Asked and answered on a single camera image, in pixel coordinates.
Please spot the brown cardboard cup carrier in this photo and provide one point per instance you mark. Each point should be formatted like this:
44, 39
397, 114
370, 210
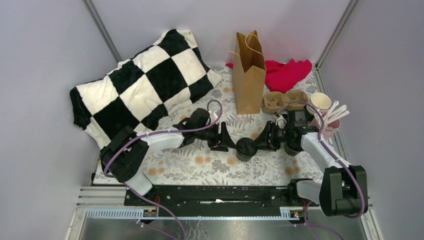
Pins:
274, 100

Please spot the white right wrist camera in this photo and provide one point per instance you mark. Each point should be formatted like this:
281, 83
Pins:
280, 120

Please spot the black paper coffee cup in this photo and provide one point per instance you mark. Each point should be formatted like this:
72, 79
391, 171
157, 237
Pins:
290, 150

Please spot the brown paper bag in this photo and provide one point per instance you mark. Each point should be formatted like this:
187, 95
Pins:
249, 48

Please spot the pink straw holder cup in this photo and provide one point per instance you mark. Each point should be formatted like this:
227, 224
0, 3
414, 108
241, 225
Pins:
328, 131

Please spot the black white checkered blanket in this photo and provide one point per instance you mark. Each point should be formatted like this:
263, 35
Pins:
164, 77

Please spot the floral patterned table mat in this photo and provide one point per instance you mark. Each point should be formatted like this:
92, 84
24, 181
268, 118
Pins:
196, 164

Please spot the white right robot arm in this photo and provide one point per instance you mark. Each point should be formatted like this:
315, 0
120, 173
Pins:
343, 188

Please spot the red cloth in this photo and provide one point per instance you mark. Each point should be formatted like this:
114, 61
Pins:
277, 77

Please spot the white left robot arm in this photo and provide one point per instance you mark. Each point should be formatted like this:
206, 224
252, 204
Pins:
123, 156

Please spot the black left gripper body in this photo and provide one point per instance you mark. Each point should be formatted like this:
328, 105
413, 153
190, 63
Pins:
211, 134

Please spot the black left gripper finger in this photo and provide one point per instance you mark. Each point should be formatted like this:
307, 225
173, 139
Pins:
225, 139
218, 147

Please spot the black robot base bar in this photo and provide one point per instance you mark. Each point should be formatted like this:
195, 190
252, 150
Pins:
215, 202

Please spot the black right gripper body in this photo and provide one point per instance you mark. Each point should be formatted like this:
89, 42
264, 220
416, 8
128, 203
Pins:
279, 136

